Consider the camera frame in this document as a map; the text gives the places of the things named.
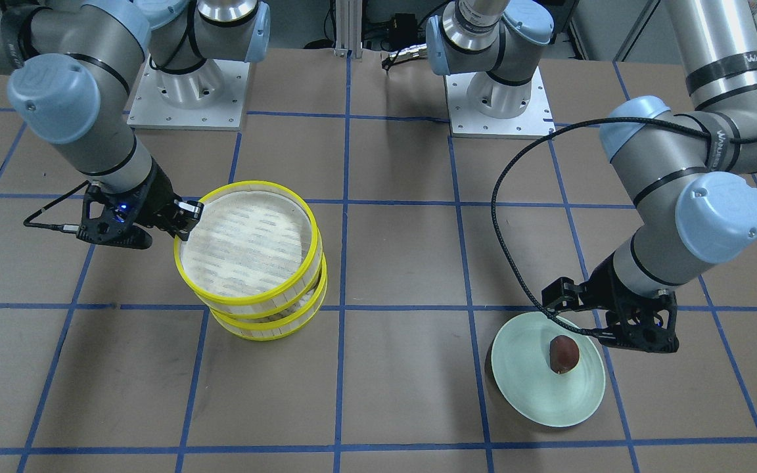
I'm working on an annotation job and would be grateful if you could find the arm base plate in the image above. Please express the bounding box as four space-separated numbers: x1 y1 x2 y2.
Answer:
127 60 250 131
444 68 555 139

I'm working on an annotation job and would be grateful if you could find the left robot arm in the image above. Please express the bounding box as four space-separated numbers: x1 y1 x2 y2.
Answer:
424 1 757 353

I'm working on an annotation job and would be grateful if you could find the light green plate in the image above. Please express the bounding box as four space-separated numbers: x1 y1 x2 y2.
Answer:
490 312 606 428

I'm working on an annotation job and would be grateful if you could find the brown bun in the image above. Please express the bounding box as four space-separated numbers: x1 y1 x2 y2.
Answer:
549 334 580 374

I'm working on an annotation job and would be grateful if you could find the camera cable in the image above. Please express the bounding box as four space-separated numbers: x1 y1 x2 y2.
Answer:
23 181 90 235
491 117 714 339

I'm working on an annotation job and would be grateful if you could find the yellow steamer basket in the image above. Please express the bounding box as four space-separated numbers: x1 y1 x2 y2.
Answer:
211 258 328 342
173 181 323 321

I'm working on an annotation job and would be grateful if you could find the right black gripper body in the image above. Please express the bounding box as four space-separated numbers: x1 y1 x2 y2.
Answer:
78 164 185 250

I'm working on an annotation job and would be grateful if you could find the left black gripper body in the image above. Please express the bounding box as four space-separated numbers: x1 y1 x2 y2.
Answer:
585 255 679 353

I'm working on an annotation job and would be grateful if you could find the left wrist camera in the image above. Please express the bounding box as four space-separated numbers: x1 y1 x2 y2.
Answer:
600 292 679 354

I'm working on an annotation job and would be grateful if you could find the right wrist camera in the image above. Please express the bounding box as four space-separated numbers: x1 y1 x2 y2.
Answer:
76 183 152 250

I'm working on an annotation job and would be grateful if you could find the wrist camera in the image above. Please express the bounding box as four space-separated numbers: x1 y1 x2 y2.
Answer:
76 183 152 250
600 292 679 354

